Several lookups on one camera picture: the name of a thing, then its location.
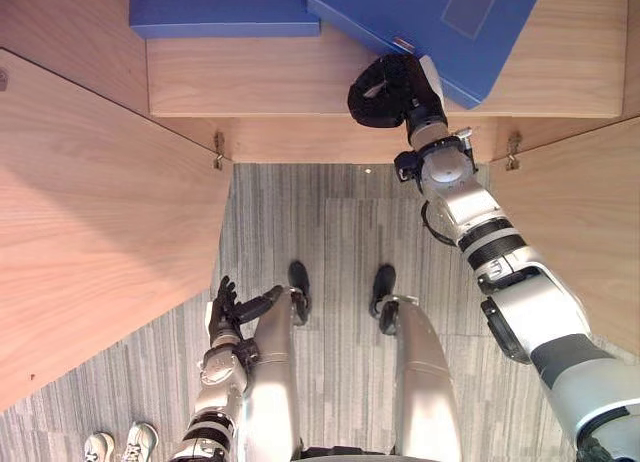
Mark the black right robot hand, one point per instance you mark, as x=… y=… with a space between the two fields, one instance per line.
x=380 y=102

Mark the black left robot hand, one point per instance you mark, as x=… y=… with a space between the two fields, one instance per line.
x=231 y=309

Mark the blue folder with label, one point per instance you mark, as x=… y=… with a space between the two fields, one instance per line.
x=435 y=27

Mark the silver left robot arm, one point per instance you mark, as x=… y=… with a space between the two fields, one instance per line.
x=215 y=387

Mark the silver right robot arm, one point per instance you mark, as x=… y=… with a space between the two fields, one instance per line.
x=505 y=262

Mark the metal door hinge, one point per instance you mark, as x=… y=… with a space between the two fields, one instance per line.
x=512 y=152
x=218 y=151

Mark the wooden cabinet door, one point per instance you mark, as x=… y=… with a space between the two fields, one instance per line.
x=575 y=222
x=100 y=222

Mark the plain blue folder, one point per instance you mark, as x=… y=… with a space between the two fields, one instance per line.
x=220 y=7

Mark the silver left robot leg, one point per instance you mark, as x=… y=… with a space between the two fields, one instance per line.
x=272 y=362

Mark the person's white shoe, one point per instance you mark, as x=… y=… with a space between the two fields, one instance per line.
x=97 y=447
x=136 y=442

